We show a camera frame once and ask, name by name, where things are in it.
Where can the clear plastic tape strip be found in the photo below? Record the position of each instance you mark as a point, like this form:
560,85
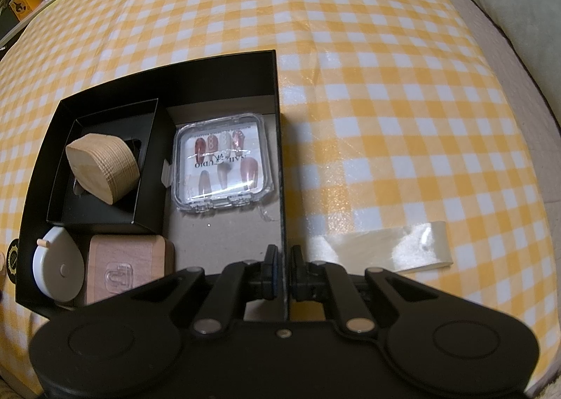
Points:
394,245

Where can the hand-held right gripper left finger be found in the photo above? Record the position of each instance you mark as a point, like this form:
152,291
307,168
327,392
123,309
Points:
274,272

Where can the ribbed wooden block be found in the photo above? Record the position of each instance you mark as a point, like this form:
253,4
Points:
105,162

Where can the yellow box with black print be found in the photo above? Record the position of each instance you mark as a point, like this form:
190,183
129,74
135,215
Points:
24,6

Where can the clear plastic nail case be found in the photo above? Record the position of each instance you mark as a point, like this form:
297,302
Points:
223,162

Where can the yellow white checked tablecloth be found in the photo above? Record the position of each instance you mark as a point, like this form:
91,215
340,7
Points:
372,52

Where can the small black cardboard box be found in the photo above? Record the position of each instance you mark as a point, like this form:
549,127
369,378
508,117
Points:
149,201

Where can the large black cardboard box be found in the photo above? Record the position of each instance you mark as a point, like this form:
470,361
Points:
228,241

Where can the black item with gold badge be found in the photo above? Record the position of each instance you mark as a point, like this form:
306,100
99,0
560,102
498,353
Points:
11,258

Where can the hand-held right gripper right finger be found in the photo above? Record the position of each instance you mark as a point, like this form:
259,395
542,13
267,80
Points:
292,272

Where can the white tape measure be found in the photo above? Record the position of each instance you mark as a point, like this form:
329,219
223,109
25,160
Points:
57,263

